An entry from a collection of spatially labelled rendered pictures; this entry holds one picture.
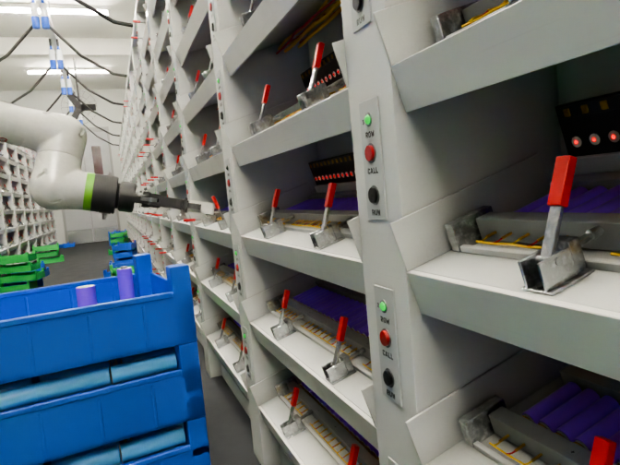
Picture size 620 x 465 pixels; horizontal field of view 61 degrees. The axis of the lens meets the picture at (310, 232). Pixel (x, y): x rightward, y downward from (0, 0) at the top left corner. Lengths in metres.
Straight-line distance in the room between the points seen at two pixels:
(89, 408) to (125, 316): 0.09
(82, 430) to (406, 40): 0.47
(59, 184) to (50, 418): 0.85
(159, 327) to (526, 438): 0.36
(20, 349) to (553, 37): 0.48
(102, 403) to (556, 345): 0.40
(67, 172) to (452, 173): 1.01
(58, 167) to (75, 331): 0.86
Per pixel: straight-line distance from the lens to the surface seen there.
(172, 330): 0.56
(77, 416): 0.56
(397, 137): 0.51
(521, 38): 0.39
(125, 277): 0.71
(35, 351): 0.54
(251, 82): 1.21
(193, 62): 1.92
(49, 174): 1.36
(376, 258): 0.57
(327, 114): 0.67
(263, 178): 1.19
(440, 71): 0.46
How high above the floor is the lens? 0.62
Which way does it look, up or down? 5 degrees down
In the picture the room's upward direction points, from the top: 5 degrees counter-clockwise
